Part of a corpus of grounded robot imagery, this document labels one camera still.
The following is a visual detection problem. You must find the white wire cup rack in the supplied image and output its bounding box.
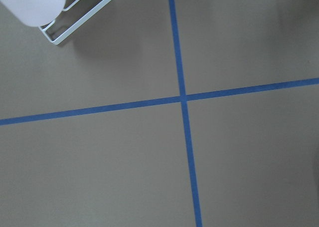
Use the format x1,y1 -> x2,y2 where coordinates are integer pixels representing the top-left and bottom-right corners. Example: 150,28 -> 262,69
39,0 -> 112,45

